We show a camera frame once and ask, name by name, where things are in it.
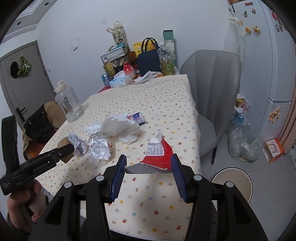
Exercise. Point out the red white ceramic jar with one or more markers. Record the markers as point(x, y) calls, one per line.
point(129, 70)

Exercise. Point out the red torn snack wrapper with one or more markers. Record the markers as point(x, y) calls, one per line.
point(157, 158)

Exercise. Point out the yellow jar with lid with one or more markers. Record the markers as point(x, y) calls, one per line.
point(109, 68)

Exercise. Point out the brown wooden chair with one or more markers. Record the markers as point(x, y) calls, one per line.
point(55, 115)

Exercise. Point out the white refrigerator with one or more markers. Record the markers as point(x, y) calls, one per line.
point(267, 54)

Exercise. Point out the grey door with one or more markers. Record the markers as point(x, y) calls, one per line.
point(25, 94)

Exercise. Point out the round beige stool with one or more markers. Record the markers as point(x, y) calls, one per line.
point(238, 177)

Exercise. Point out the crushed clear plastic bottle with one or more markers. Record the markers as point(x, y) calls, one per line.
point(98, 150)

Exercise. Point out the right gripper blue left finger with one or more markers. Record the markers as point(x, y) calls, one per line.
point(118, 173)

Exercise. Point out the person's left hand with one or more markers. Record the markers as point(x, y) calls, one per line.
point(16, 200)

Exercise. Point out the green hanging cloth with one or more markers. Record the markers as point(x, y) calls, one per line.
point(25, 66)

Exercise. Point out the black wire basket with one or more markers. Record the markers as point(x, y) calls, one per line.
point(114, 52)

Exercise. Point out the large clear water jug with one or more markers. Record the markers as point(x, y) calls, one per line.
point(68, 101)

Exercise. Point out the blue white tissue box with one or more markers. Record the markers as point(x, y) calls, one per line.
point(120, 80)

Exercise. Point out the tall bottle with green label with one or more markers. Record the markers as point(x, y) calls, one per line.
point(166, 60)

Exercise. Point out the grey upholstered chair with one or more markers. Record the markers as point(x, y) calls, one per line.
point(214, 78)

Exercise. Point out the yellow snack bag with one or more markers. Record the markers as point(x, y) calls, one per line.
point(138, 48)

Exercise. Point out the black bag on chair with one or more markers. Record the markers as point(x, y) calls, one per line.
point(38, 127)

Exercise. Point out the blue drink can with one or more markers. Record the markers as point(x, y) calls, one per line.
point(106, 79)

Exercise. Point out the floral cream tablecloth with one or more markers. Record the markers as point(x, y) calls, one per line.
point(148, 205)

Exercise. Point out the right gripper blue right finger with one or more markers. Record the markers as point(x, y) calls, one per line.
point(179, 176)

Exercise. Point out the black hanging hat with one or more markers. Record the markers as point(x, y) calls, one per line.
point(14, 69)

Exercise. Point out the silver foil wrapper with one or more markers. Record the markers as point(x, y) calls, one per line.
point(80, 146)

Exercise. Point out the white papers on table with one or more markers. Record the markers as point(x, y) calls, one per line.
point(148, 76)

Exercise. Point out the white tissue paper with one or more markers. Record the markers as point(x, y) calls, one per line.
point(118, 125)

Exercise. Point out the clear plastic trash bag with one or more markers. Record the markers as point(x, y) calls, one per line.
point(245, 147)

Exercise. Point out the orange white cardboard box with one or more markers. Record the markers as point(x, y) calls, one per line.
point(272, 150)

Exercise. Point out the blue pink tissue pack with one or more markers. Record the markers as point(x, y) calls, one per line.
point(138, 118)

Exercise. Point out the navy blue lunch bag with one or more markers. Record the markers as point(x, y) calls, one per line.
point(148, 60)

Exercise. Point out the green tall box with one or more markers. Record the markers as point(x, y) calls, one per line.
point(169, 39)

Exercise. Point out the white paper gift bag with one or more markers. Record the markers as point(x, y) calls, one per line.
point(118, 34)

